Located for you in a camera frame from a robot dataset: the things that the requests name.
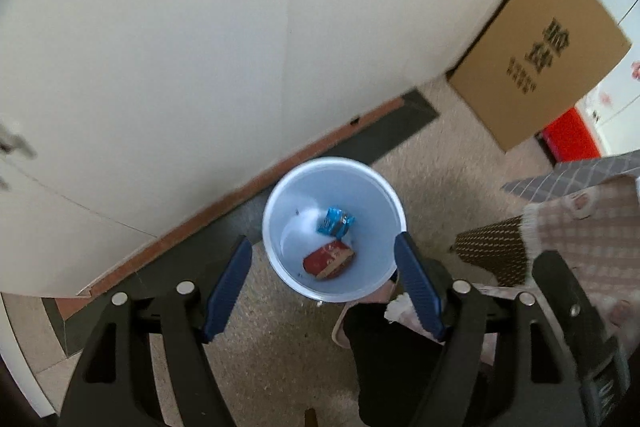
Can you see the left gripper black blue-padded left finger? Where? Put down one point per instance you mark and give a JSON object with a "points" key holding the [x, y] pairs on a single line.
{"points": [[113, 381]]}

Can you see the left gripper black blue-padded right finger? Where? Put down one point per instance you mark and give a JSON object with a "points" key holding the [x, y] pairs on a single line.
{"points": [[502, 364]]}

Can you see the white plastic trash bucket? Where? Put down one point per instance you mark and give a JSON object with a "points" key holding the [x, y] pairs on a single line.
{"points": [[299, 202]]}

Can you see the grey checkered tablecloth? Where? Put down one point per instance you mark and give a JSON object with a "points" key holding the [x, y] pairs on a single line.
{"points": [[573, 176]]}

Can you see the red snack package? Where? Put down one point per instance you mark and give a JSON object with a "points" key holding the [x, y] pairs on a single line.
{"points": [[329, 261]]}

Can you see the blue snack wrapper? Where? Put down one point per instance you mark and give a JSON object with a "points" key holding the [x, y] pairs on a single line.
{"points": [[336, 223]]}

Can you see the red plastic bin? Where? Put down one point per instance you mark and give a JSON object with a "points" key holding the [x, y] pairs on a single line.
{"points": [[568, 138]]}

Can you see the brown cardboard box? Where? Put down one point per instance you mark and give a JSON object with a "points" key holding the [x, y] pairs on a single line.
{"points": [[535, 61]]}

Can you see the white cabinet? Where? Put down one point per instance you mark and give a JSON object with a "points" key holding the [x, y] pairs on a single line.
{"points": [[122, 119]]}

